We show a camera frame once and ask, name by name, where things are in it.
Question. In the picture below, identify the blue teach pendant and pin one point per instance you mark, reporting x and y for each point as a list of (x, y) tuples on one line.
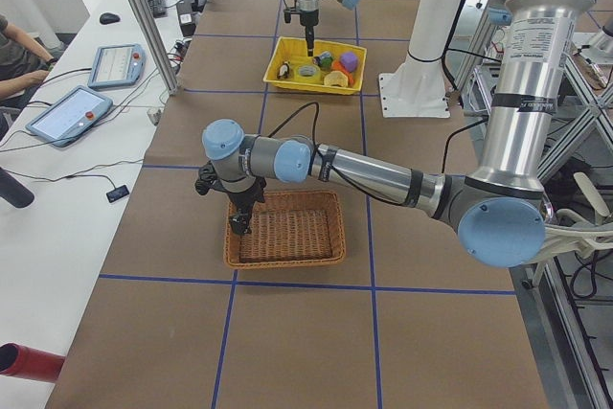
[(71, 116), (117, 66)]

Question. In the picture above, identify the panda figurine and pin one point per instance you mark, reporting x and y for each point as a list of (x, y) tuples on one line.
[(284, 71)]

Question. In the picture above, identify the seated person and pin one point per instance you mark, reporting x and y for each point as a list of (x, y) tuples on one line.
[(25, 64)]

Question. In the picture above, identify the brown wicker basket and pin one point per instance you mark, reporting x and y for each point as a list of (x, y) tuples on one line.
[(290, 228)]

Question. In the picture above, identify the aluminium frame post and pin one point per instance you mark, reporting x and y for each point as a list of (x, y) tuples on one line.
[(155, 44)]

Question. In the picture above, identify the blue teach pendant far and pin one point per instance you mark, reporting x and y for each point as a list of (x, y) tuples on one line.
[(117, 66)]

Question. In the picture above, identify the blue teach pendant near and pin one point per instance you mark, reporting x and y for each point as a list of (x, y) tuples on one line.
[(71, 116)]

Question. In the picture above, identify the orange toy carrot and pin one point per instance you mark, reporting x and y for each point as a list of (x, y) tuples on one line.
[(338, 66)]

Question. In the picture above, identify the yellow woven basket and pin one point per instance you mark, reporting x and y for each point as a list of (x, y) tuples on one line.
[(294, 50)]

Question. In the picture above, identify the yellow tape roll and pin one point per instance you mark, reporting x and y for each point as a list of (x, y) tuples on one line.
[(307, 73)]

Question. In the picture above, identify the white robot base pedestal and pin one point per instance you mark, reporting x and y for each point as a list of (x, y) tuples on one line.
[(417, 89)]

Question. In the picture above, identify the black computer mouse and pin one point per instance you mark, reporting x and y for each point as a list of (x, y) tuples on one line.
[(108, 18)]

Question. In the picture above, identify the small black dongle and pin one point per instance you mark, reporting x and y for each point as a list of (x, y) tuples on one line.
[(117, 193)]

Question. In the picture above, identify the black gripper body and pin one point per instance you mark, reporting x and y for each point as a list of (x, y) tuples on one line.
[(308, 19), (240, 201)]

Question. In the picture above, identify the toy croissant bread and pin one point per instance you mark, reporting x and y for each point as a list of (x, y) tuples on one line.
[(336, 79)]

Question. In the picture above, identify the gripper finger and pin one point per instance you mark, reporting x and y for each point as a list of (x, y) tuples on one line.
[(240, 223)]

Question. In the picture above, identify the red cylinder bottle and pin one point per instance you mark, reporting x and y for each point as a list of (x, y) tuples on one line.
[(27, 363)]

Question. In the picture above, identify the purple foam cube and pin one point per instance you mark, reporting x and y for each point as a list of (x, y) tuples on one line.
[(349, 60)]

